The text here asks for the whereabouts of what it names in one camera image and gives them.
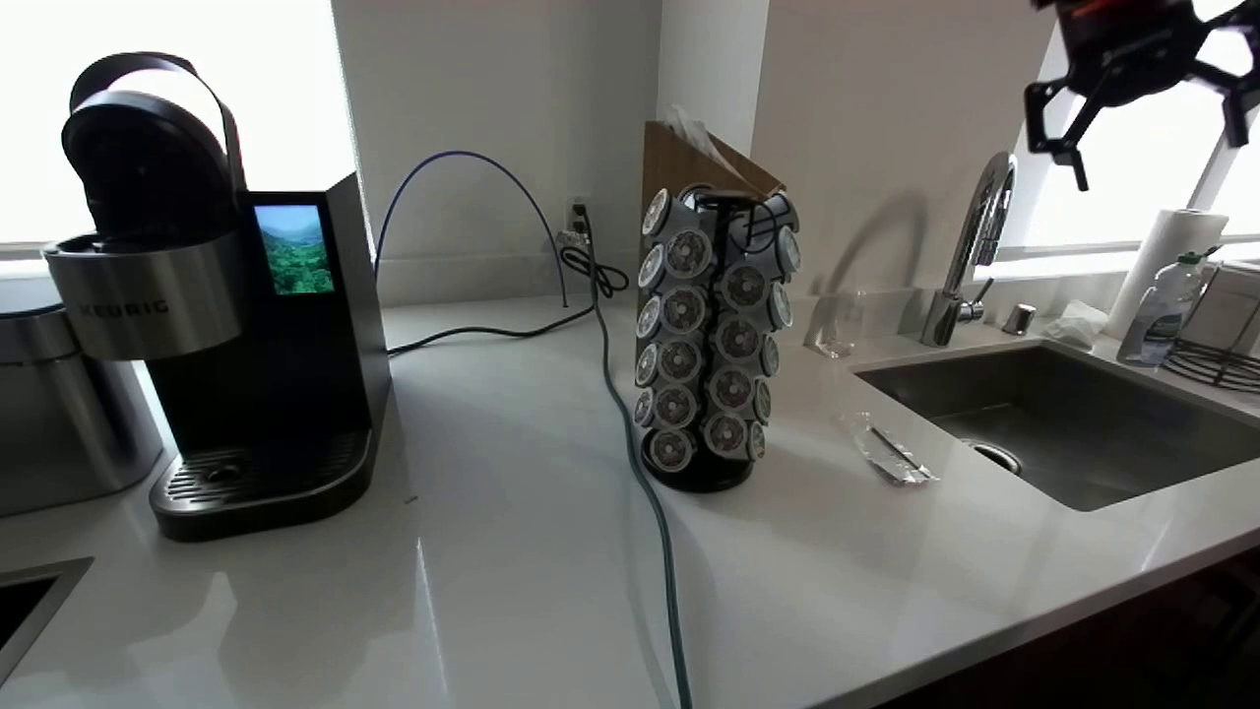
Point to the coffee pod carousel rack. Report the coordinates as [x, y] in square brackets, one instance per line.
[712, 342]

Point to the clear dish soap bottle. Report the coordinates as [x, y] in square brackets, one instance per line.
[1156, 322]

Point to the chrome sink faucet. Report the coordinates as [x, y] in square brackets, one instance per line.
[978, 240]

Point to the stainless steel sink basin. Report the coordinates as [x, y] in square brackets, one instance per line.
[1076, 418]

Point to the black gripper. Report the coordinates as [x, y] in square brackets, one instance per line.
[1127, 47]

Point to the wooden condiment stand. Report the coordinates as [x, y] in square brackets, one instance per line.
[696, 163]

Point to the silver metal canister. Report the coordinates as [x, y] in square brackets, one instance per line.
[65, 418]

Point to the black Keurig coffee machine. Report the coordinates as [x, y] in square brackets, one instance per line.
[260, 368]

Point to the wall power outlet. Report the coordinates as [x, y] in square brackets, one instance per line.
[579, 219]

